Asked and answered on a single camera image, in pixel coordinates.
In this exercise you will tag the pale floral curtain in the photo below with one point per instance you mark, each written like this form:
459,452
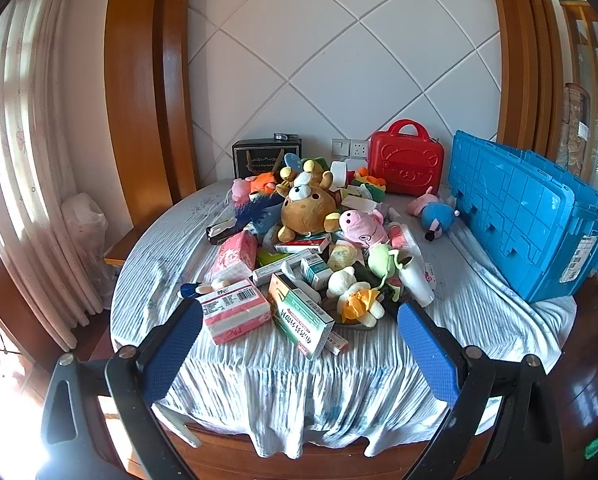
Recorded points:
34,160

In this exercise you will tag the white tissue pack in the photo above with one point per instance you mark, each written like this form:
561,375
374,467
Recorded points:
340,174

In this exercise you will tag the white wall switch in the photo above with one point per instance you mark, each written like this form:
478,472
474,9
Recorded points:
340,147

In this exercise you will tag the white plastic cup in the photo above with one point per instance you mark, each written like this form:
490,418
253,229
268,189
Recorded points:
419,280

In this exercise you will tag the green red white medicine box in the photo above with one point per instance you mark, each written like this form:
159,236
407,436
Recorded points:
299,320

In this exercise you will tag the white yellow banana plush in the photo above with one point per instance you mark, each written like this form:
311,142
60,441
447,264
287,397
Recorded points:
356,300

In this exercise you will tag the small brown bear plush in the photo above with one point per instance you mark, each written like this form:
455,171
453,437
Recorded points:
304,177

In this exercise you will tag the pink pig plush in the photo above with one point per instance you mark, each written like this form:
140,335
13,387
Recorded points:
361,225

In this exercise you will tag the green frog plush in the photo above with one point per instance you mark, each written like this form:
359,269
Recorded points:
383,262

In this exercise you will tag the yellow orange duck plush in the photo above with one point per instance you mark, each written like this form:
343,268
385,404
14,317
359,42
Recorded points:
371,181

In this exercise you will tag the pink flowered tissue pack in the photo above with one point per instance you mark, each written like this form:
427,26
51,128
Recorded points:
235,257

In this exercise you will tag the narrow ribbed wooden wall frame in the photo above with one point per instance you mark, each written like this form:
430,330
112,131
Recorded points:
524,60

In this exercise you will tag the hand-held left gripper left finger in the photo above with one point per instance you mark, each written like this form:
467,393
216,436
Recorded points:
174,355

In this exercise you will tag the pink barcode tissue pack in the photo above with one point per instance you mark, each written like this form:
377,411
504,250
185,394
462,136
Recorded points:
236,312

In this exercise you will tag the white plastic bag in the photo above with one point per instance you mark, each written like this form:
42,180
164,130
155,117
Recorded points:
84,230

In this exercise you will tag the blue white clip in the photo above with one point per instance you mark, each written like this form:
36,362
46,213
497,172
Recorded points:
194,291

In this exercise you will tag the orange plush toy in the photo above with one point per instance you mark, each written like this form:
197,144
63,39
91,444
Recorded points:
264,182

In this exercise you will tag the blue-dressed pig plush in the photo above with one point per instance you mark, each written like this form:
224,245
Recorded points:
436,220

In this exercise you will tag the green cloth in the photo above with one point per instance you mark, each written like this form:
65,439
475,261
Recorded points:
595,449

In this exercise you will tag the small pink plush toy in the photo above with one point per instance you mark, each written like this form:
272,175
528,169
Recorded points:
240,189

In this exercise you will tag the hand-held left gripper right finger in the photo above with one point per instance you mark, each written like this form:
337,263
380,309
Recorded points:
429,355

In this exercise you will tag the black gift box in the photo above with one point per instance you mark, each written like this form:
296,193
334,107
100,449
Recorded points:
256,160

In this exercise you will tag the large brown bear plush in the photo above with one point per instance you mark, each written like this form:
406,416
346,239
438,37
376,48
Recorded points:
306,210

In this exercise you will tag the yellow-green tissue pack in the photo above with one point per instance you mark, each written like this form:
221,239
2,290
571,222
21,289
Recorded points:
341,256

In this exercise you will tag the wide wooden wall frame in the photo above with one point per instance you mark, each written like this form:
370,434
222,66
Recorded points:
149,85

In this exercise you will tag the small red white medicine box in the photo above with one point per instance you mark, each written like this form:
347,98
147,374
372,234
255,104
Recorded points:
301,246

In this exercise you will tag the dark brown box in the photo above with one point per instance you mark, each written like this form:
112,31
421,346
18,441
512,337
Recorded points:
221,232

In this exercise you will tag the wooden chair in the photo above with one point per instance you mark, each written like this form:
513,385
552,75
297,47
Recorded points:
124,250

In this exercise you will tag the red bear-print suitcase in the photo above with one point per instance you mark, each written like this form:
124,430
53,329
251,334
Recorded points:
406,165

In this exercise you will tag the blue tinsel duster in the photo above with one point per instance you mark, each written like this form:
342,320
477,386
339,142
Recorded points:
254,209

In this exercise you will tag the teal white medicine box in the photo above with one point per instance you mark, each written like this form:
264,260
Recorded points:
315,272

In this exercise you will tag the round wooden desktop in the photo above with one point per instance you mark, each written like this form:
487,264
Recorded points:
214,437

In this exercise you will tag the blue plastic crate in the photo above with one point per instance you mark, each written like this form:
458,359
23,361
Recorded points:
524,220

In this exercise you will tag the white wall socket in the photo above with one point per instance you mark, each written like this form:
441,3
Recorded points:
360,148

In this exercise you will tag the blue foam boomerang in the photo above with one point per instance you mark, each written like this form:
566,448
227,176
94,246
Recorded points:
293,161

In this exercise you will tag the patterned hanging cloth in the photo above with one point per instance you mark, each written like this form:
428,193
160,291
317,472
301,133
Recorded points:
578,125

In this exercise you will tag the pink wrapped packet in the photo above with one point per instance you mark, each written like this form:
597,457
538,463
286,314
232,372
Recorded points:
403,236

